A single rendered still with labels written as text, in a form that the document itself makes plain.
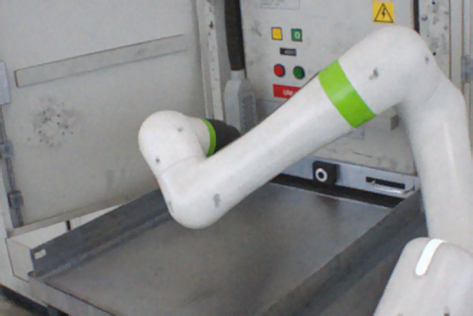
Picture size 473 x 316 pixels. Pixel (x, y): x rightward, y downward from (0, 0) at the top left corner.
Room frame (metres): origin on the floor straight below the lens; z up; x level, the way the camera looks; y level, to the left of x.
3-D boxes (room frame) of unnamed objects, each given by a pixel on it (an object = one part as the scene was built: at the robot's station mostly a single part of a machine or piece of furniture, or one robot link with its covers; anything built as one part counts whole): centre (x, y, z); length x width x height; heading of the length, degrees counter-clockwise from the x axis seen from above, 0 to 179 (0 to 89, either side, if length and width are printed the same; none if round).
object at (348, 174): (1.72, -0.24, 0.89); 0.54 x 0.05 x 0.06; 49
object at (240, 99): (1.79, -0.03, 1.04); 0.08 x 0.05 x 0.17; 139
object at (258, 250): (1.42, 0.02, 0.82); 0.68 x 0.62 x 0.06; 139
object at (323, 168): (1.69, -0.22, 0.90); 0.06 x 0.03 x 0.05; 49
